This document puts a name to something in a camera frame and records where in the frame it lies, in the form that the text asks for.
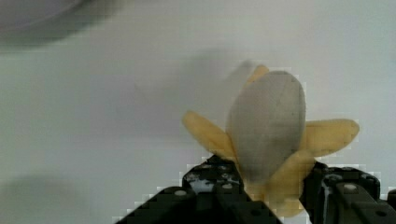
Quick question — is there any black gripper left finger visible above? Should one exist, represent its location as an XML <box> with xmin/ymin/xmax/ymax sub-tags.
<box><xmin>115</xmin><ymin>156</ymin><xmax>282</xmax><ymax>224</ymax></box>

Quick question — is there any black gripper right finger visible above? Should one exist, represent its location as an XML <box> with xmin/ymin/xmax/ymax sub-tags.
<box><xmin>300</xmin><ymin>162</ymin><xmax>396</xmax><ymax>224</ymax></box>

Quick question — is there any yellow plush peeled banana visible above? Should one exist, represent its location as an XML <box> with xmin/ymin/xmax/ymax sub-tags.
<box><xmin>182</xmin><ymin>65</ymin><xmax>360</xmax><ymax>217</ymax></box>

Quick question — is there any grey round plate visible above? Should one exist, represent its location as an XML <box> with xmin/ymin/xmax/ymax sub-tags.
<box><xmin>0</xmin><ymin>0</ymin><xmax>90</xmax><ymax>35</ymax></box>

